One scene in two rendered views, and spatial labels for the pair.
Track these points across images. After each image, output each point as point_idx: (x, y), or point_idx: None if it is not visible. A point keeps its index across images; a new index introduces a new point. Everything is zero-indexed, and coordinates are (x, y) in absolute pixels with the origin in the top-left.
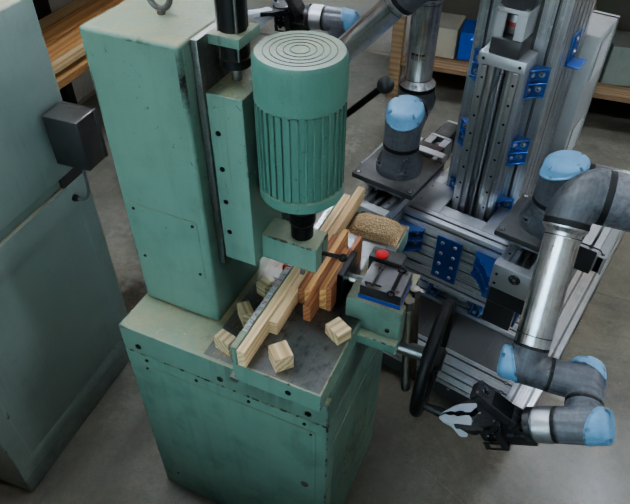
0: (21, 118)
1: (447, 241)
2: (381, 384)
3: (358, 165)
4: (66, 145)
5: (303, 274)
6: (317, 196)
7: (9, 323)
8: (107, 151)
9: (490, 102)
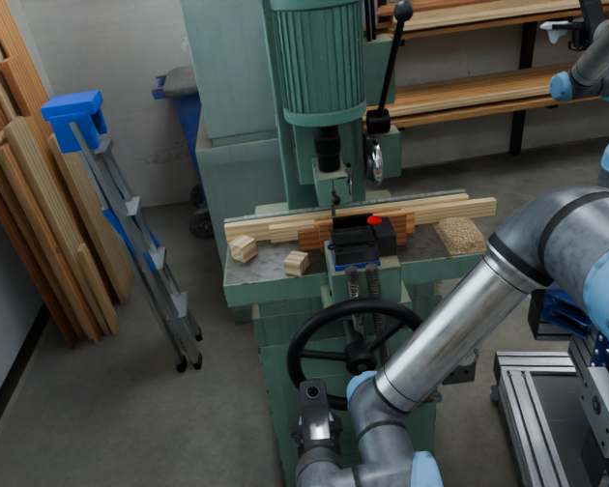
0: None
1: (604, 337)
2: (497, 475)
3: None
4: None
5: (332, 215)
6: (299, 106)
7: (256, 197)
8: (506, 185)
9: None
